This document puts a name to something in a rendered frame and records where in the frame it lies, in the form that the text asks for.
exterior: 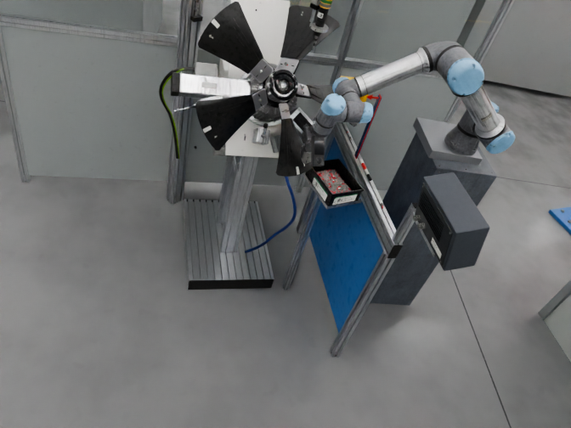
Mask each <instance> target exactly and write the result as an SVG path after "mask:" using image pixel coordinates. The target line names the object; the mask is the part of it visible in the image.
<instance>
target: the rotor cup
mask: <svg viewBox="0 0 571 428"><path fill-rule="evenodd" d="M271 74H272V75H271ZM271 74H270V75H271V76H270V75H269V76H268V77H267V78H266V79H265V80H264V81H263V82H262V83H260V82H259V85H258V90H260V89H261V88H263V87H265V90H266V94H267V99H268V103H267V104H266V105H267V106H269V107H271V108H278V104H283V103H289V102H290V101H291V99H292V98H293V97H294V96H295V95H296V94H297V90H298V81H297V78H296V76H295V75H294V74H293V73H292V72H290V71H289V70H277V71H273V72H272V73H271ZM282 82H285V83H286V87H282V86H281V83H282ZM269 93H271V94H270V95H269ZM285 101H286V102H285Z"/></svg>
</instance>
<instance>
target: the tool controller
mask: <svg viewBox="0 0 571 428"><path fill-rule="evenodd" d="M413 220H414V221H418V224H417V227H418V229H422V231H423V233H424V234H425V236H426V237H427V240H428V242H429V244H430V246H431V247H432V250H433V252H434V253H435V255H436V257H437V258H438V261H439V263H440V265H441V267H442V269H443V270H444V271H448V270H453V269H457V268H466V267H471V266H474V265H475V264H476V261H477V259H478V256H479V254H480V251H481V250H482V247H483V243H484V241H485V239H486V237H487V234H488V232H489V225H488V224H487V222H486V221H485V219H484V218H483V216H482V214H481V212H480V211H479V209H478V208H477V207H476V205H475V204H474V202H473V201H472V199H471V197H470V196H469V194H468V193H467V192H466V190H465V189H464V187H463V186H462V184H461V182H460V181H459V179H458V178H457V176H456V175H455V174H454V173H453V172H450V173H444V174H438V175H433V176H428V177H424V178H423V180H422V184H421V191H420V195H419V199H418V202H417V207H416V213H415V215H414V216H413Z"/></svg>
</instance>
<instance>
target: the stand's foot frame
mask: <svg viewBox="0 0 571 428"><path fill-rule="evenodd" d="M218 205H219V200H184V208H183V209H184V237H185V253H186V267H187V282H188V290H217V289H256V288H271V287H272V284H273V282H274V275H273V271H272V267H271V262H270V258H269V251H268V247H267V244H265V245H264V246H262V247H260V248H258V249H256V250H254V251H250V252H247V253H245V251H246V250H249V249H251V248H253V247H256V246H258V245H260V244H262V243H263V242H264V241H266V239H265V234H264V231H263V223H262V219H261V215H260V211H259V207H258V203H257V201H248V205H247V209H246V215H245V220H244V223H243V227H242V231H241V235H240V242H239V245H238V250H237V252H233V253H232V252H226V255H225V252H221V249H220V245H221V240H222V236H223V227H224V223H222V225H221V223H218V222H217V214H218Z"/></svg>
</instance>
